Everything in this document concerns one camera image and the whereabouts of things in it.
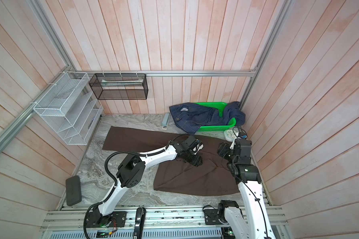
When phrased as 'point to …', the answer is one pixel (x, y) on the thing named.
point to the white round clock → (229, 135)
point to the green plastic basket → (220, 106)
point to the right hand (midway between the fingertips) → (223, 145)
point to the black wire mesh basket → (119, 86)
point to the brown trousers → (214, 176)
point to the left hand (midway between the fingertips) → (198, 164)
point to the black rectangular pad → (73, 190)
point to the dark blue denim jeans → (191, 116)
